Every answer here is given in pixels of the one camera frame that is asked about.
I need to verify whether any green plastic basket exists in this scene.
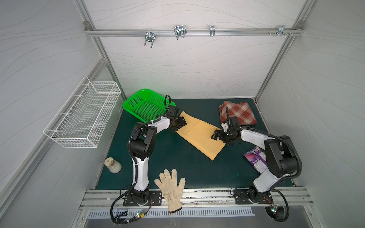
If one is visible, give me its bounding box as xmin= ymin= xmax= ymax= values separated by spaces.
xmin=123 ymin=89 xmax=166 ymax=123

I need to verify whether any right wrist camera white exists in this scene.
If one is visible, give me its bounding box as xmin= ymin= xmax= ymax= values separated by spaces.
xmin=221 ymin=122 xmax=229 ymax=133

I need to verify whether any red plaid skirt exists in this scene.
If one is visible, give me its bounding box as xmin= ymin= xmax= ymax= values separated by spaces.
xmin=219 ymin=101 xmax=258 ymax=125

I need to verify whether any aluminium cross rail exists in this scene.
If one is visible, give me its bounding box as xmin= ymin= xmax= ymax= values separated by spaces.
xmin=85 ymin=27 xmax=304 ymax=37

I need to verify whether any right base cable bundle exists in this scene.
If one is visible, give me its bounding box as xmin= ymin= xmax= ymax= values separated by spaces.
xmin=264 ymin=189 xmax=290 ymax=222

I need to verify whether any white knit work glove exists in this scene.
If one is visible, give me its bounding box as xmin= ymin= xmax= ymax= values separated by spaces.
xmin=154 ymin=169 xmax=186 ymax=214

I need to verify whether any base cable bundle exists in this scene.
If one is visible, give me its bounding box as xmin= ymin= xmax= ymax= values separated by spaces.
xmin=109 ymin=185 xmax=153 ymax=225
xmin=264 ymin=189 xmax=290 ymax=222

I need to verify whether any yellow tan skirt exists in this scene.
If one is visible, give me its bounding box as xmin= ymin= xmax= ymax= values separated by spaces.
xmin=177 ymin=112 xmax=226 ymax=161

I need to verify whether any metal u-bolt hook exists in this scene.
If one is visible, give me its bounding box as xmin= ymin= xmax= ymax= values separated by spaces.
xmin=144 ymin=31 xmax=156 ymax=48
xmin=174 ymin=25 xmax=187 ymax=40

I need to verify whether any white wire basket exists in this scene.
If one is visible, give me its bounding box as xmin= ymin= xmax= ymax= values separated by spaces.
xmin=43 ymin=76 xmax=121 ymax=148

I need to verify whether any left base cable bundle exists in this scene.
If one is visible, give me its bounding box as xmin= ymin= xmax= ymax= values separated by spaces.
xmin=109 ymin=185 xmax=153 ymax=225

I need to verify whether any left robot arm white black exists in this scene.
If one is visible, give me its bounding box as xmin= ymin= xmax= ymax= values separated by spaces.
xmin=127 ymin=95 xmax=187 ymax=204

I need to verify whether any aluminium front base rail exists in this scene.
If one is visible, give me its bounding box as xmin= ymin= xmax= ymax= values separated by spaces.
xmin=79 ymin=187 xmax=314 ymax=210

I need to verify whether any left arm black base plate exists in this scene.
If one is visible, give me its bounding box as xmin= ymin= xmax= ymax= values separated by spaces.
xmin=123 ymin=190 xmax=163 ymax=207

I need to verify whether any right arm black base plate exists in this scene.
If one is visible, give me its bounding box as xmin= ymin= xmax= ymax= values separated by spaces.
xmin=230 ymin=188 xmax=273 ymax=205

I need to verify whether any purple snack packet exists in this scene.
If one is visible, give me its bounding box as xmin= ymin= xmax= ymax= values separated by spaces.
xmin=244 ymin=146 xmax=268 ymax=174

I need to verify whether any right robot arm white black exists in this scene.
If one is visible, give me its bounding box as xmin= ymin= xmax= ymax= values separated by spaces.
xmin=211 ymin=117 xmax=302 ymax=204

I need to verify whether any small beige bottle left side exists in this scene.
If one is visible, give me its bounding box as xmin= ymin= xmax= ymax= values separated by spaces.
xmin=104 ymin=157 xmax=122 ymax=174

